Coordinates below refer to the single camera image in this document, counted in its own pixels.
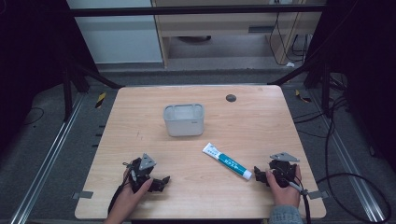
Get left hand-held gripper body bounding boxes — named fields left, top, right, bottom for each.
left=122, top=153, right=157, bottom=194

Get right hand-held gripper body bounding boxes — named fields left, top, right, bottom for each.
left=268, top=151, right=301, bottom=189

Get white and teal toothpaste tube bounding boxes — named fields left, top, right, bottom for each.
left=202, top=142, right=253, bottom=181

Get white plastic container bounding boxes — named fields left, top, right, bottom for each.
left=163, top=103, right=205, bottom=138

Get person's right hand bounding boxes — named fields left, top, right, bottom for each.
left=264, top=164, right=303, bottom=208

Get person's left hand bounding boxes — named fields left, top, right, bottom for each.
left=114, top=168, right=154, bottom=211

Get yellow black hazard tape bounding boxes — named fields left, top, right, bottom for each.
left=94, top=91, right=107, bottom=109
left=294, top=89, right=312, bottom=104

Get black metal stand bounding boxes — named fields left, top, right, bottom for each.
left=266, top=59, right=332, bottom=118
left=61, top=60, right=125, bottom=123

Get dark curtain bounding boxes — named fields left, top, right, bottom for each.
left=0, top=0, right=100, bottom=153
left=306, top=0, right=396, bottom=172

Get white cabinet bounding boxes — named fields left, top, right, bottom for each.
left=65, top=0, right=164, bottom=65

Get light wooden desk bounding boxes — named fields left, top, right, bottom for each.
left=150, top=0, right=327, bottom=69

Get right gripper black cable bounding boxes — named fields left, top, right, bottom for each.
left=289, top=180, right=313, bottom=224

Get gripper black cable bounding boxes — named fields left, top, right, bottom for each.
left=289, top=180, right=313, bottom=224
left=107, top=179, right=132, bottom=216

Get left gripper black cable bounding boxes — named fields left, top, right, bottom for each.
left=107, top=179, right=132, bottom=216

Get grey metal table bracket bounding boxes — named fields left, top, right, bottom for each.
left=72, top=190, right=94, bottom=201
left=307, top=189, right=330, bottom=201

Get black floor cable loop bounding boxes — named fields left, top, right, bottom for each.
left=292, top=92, right=392, bottom=224

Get aluminium floor rail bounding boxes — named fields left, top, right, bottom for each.
left=307, top=89, right=388, bottom=224
left=8, top=92, right=86, bottom=224

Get thin black floor cable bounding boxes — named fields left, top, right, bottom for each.
left=22, top=106, right=46, bottom=126

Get black hanging desk cables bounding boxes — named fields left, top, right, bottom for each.
left=268, top=11, right=314, bottom=67

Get black horizontal frame bar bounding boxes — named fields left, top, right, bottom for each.
left=66, top=4, right=327, bottom=18

